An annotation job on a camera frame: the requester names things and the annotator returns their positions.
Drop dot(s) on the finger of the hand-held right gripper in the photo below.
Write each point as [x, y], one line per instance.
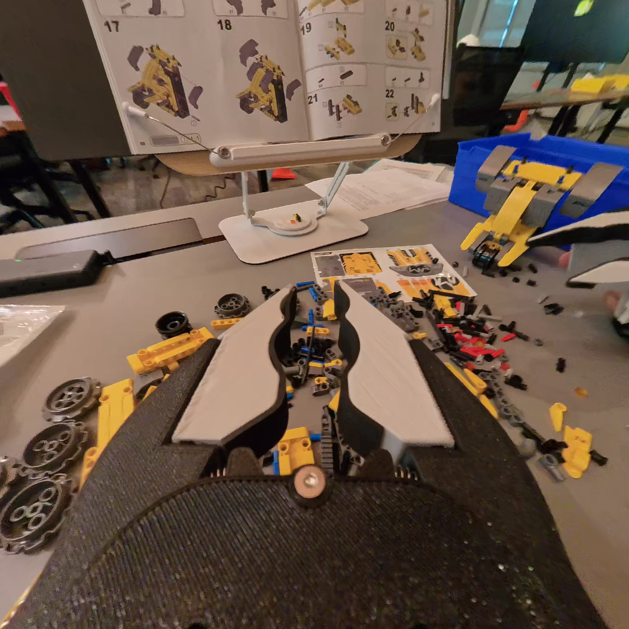
[609, 275]
[589, 228]

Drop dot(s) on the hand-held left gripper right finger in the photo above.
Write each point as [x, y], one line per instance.
[393, 383]

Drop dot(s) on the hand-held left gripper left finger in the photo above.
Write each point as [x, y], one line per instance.
[236, 378]

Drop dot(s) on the pile of toy building parts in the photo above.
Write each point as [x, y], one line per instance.
[373, 334]

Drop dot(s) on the person's right hand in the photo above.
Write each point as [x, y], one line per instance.
[618, 300]

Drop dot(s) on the small black toy tire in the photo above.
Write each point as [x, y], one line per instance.
[174, 324]
[231, 304]

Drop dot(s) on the yellow grey toy vehicle model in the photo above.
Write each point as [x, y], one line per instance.
[521, 196]

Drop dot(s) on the toy sticker sheet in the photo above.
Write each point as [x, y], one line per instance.
[388, 268]

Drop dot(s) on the wooden background table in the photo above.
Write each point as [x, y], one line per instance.
[555, 101]

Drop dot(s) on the blue storage bin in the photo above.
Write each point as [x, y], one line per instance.
[467, 172]

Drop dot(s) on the yellow parts on background table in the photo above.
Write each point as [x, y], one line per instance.
[597, 84]

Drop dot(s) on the white book stand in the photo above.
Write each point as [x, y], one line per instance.
[295, 241]

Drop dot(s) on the black toothed toy wheel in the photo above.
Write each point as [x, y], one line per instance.
[72, 399]
[34, 513]
[56, 449]

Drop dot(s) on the black office chair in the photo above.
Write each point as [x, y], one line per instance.
[486, 83]

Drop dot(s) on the printed white paper sheet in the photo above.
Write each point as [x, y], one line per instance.
[388, 189]

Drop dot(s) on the dark background screen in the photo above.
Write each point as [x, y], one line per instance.
[565, 34]

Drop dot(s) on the black power brick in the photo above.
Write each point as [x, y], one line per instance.
[49, 272]

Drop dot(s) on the clear plastic bag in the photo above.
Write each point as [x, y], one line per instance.
[24, 329]

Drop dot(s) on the open instruction booklet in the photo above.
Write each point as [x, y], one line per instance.
[275, 73]

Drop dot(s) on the dark grey panel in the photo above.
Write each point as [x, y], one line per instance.
[49, 73]

